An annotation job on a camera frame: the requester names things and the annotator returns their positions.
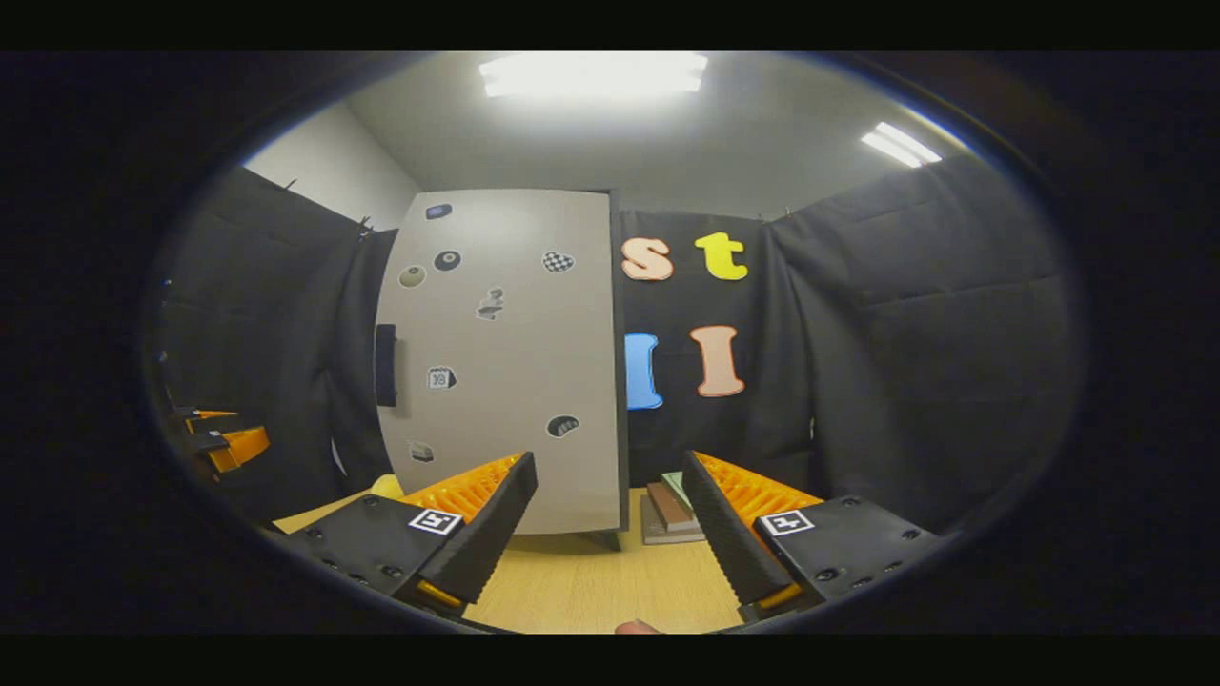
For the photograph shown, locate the grey cabinet door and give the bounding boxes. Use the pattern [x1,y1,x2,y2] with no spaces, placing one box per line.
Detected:
[374,189,620,535]

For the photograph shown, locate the narrow ceiling light panel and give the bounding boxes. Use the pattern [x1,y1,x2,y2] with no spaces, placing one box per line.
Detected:
[861,121,943,169]

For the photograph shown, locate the black backdrop cloth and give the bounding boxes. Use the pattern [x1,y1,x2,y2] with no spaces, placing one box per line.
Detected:
[143,154,1083,535]

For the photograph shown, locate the wide ceiling light panel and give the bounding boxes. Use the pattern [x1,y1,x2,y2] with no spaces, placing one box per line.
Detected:
[478,52,709,98]

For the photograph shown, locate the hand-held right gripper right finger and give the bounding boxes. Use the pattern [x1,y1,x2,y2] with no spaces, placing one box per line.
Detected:
[681,450,945,620]

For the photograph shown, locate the grey book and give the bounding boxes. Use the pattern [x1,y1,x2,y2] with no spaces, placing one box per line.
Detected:
[640,494,708,546]

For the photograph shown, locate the brown book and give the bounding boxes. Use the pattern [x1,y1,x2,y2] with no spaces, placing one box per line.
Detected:
[646,481,702,533]

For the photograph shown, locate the black door handle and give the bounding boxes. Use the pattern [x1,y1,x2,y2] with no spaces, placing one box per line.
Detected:
[374,324,398,409]

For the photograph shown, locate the grey cabinet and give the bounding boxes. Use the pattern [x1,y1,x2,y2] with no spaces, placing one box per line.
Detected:
[374,187,632,552]

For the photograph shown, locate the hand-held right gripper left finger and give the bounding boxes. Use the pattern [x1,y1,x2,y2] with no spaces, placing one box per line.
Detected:
[276,451,539,615]

